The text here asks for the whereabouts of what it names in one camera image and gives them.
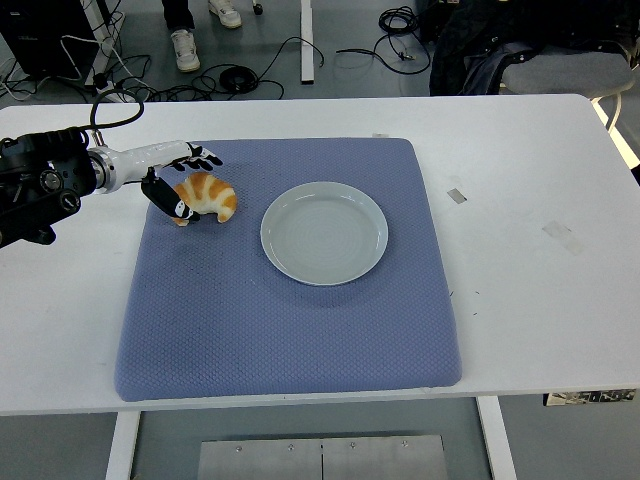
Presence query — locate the black table control panel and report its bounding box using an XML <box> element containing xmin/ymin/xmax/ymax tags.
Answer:
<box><xmin>543</xmin><ymin>388</ymin><xmax>636</xmax><ymax>407</ymax></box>

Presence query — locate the blue quilted mat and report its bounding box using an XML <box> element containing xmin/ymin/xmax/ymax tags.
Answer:
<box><xmin>113</xmin><ymin>137</ymin><xmax>462</xmax><ymax>404</ymax></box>

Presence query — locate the orange and white croissant bread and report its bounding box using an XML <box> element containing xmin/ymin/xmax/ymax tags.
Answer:
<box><xmin>172</xmin><ymin>172</ymin><xmax>239</xmax><ymax>227</ymax></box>

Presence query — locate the coiled black cable bundle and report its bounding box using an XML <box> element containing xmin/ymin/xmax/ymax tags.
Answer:
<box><xmin>218</xmin><ymin>63</ymin><xmax>261</xmax><ymax>94</ymax></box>

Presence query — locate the grey cushioned office chair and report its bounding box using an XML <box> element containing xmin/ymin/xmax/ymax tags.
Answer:
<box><xmin>499</xmin><ymin>42</ymin><xmax>639</xmax><ymax>134</ymax></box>

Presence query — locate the white desk leg post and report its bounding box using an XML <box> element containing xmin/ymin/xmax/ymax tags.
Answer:
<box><xmin>298</xmin><ymin>0</ymin><xmax>316</xmax><ymax>84</ymax></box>

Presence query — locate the white table leg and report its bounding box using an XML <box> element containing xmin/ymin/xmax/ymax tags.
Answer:
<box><xmin>475</xmin><ymin>395</ymin><xmax>519</xmax><ymax>480</ymax></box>
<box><xmin>103</xmin><ymin>410</ymin><xmax>142</xmax><ymax>480</ymax></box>

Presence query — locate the person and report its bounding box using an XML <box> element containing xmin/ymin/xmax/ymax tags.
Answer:
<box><xmin>160</xmin><ymin>0</ymin><xmax>244</xmax><ymax>74</ymax></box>

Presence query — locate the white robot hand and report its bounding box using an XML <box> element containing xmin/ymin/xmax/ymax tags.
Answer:
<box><xmin>114</xmin><ymin>141</ymin><xmax>225</xmax><ymax>226</ymax></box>

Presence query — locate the looped black floor cable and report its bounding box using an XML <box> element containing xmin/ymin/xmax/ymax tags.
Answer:
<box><xmin>334</xmin><ymin>4</ymin><xmax>432</xmax><ymax>75</ymax></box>

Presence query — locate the grey metal plate with screws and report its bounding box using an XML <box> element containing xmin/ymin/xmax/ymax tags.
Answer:
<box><xmin>197</xmin><ymin>434</ymin><xmax>448</xmax><ymax>480</ymax></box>

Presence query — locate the thin long black cable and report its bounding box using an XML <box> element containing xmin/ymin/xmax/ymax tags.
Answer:
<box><xmin>257</xmin><ymin>35</ymin><xmax>325</xmax><ymax>89</ymax></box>

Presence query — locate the black computer case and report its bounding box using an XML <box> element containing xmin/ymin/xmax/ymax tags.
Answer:
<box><xmin>0</xmin><ymin>0</ymin><xmax>109</xmax><ymax>79</ymax></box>

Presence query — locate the round pale grey plate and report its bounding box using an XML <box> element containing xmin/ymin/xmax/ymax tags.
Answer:
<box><xmin>259</xmin><ymin>181</ymin><xmax>390</xmax><ymax>287</ymax></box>

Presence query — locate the dark jacket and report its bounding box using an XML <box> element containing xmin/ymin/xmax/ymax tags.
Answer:
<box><xmin>429</xmin><ymin>4</ymin><xmax>551</xmax><ymax>97</ymax></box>

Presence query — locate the clear tape strip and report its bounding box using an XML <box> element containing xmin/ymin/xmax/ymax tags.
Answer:
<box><xmin>541</xmin><ymin>220</ymin><xmax>586</xmax><ymax>256</ymax></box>

